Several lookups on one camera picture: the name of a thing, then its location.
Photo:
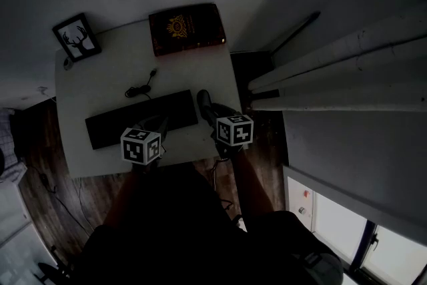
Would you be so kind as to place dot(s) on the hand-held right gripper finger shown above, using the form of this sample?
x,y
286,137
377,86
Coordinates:
x,y
208,115
225,110

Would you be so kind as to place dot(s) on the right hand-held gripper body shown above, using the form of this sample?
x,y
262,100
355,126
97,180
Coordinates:
x,y
233,131

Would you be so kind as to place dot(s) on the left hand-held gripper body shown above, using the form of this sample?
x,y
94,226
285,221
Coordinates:
x,y
140,147

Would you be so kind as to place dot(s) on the black keyboard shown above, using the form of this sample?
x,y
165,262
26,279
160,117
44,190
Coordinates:
x,y
116,125

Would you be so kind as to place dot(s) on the person's right forearm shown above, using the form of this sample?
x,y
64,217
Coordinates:
x,y
253,187

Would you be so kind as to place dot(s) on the person's left forearm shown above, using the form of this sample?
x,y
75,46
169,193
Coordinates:
x,y
126,193

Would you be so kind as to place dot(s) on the brown hardcover book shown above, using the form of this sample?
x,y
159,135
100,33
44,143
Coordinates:
x,y
183,30

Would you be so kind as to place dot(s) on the red sticker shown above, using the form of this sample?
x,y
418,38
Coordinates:
x,y
306,193

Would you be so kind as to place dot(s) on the small round grey object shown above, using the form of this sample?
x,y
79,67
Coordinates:
x,y
67,64

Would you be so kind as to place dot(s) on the person's black shirt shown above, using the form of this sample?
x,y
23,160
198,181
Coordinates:
x,y
187,237

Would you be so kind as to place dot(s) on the white vertical pipe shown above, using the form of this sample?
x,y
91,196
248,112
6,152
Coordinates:
x,y
333,60
333,101

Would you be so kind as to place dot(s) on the small grey knob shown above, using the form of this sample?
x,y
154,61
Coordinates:
x,y
302,210

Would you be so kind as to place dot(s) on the thin black pole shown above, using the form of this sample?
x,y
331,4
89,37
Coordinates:
x,y
297,31

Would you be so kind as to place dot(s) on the black framed deer picture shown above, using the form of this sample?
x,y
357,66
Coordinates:
x,y
76,38

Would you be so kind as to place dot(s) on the plaid bedding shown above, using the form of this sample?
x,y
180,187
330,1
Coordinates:
x,y
8,140

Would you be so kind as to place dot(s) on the white cabinet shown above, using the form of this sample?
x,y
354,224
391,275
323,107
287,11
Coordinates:
x,y
20,237

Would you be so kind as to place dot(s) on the black round stool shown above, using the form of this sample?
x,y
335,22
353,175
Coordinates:
x,y
50,268

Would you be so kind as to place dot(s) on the grey waist bag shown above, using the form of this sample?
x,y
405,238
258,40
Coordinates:
x,y
327,270

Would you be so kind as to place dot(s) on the window with dark frame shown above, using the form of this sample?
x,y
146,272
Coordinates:
x,y
340,227

